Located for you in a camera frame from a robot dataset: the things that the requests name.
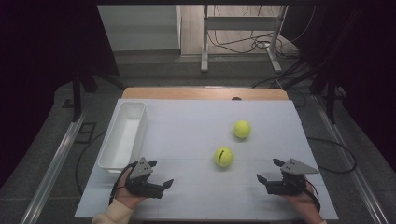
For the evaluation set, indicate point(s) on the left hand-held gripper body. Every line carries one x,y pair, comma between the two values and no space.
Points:
141,183

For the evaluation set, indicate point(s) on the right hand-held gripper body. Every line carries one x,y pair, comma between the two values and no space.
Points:
291,182

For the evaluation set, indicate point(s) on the white plastic bin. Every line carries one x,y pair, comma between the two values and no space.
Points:
123,140

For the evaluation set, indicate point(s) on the tennis ball with black print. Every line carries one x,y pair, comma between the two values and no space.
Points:
224,157

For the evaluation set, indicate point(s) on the person's left hand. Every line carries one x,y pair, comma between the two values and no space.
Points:
123,191

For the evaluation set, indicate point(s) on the person's right hand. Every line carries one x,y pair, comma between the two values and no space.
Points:
300,202

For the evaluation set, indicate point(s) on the plain yellow tennis ball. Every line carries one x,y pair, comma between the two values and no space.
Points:
242,129

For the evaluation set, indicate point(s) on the white table mat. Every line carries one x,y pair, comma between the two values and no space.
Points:
193,130

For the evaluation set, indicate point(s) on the dark round table grommet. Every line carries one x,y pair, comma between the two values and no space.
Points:
236,98

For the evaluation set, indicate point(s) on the black tripod stand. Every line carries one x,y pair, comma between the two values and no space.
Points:
77,93

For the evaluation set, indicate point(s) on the white cabinet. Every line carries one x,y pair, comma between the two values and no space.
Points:
140,28

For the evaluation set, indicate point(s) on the metal floor rail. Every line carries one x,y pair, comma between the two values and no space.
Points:
348,161
53,174

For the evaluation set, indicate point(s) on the white metal stand frame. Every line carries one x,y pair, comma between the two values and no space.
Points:
241,23

